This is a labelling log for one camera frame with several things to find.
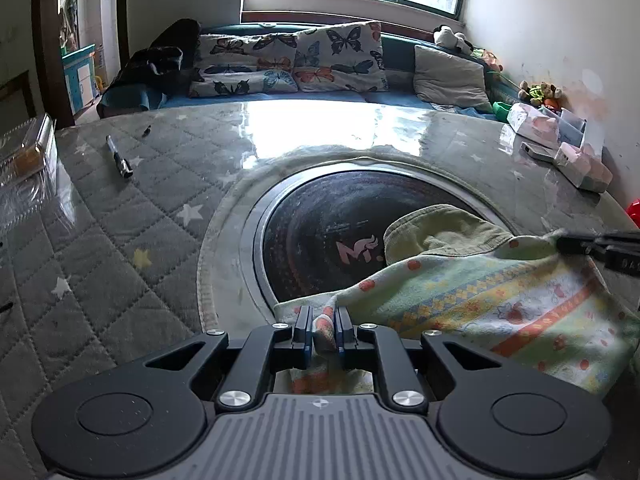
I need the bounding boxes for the round black cooktop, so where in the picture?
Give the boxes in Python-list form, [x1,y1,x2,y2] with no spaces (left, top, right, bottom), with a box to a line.
[259,169,507,312]

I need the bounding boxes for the dark wooden door frame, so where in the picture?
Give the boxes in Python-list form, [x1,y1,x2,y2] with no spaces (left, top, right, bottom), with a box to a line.
[31,0,129,131]

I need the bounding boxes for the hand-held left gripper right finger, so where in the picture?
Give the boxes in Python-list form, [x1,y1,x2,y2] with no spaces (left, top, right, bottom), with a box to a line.
[333,305,503,409]

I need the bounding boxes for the white card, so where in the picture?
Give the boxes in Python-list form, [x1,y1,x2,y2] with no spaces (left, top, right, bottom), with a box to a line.
[581,118,607,156]

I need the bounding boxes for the black pen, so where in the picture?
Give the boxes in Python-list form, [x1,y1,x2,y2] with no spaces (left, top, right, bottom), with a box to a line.
[104,134,134,180]

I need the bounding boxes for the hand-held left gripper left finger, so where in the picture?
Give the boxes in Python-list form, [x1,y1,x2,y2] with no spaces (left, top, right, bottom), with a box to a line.
[143,305,314,409]

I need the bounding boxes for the clear plastic container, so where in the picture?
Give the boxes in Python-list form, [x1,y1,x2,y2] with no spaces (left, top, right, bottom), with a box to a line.
[0,112,77,234]

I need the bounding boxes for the clear storage box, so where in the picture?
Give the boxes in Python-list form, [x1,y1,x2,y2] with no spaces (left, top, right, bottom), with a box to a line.
[557,107,587,146]

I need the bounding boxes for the black clothes pile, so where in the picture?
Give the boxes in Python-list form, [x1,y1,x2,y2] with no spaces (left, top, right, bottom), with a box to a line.
[106,18,202,112]

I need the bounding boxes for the blue cabinet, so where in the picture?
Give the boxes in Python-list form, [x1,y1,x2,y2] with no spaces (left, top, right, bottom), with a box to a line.
[62,43,99,116]

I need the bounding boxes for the brown green plush toy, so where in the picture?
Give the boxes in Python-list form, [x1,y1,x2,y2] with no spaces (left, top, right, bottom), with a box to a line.
[517,79,564,111]

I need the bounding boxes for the hanging clothes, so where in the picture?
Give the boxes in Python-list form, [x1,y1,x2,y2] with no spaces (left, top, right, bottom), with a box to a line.
[59,0,79,51]

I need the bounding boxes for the butterfly print pillow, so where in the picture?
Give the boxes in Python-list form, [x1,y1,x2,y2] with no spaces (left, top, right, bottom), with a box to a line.
[188,67,301,99]
[196,32,299,74]
[292,20,389,94]

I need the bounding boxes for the teal sofa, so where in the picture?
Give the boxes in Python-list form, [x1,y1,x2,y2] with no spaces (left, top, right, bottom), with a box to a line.
[96,22,522,122]

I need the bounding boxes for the panda plush toy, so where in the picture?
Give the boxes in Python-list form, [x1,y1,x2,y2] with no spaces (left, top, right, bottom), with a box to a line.
[432,24,474,56]

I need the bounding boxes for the pink green tissue pack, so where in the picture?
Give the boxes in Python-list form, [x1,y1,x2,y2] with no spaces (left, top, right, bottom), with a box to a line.
[552,140,614,193]

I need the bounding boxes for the pale printed shirt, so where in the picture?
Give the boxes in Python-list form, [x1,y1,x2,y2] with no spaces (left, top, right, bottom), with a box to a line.
[273,203,640,397]

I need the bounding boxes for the grey star quilted table cover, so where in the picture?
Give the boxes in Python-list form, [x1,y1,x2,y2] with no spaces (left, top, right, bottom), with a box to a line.
[0,102,640,480]

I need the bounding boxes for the grey pillow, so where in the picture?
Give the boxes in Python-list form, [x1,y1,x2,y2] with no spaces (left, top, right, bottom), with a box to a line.
[413,44,494,112]

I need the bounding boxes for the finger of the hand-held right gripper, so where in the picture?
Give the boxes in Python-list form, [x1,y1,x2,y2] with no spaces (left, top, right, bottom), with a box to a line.
[554,229,640,258]

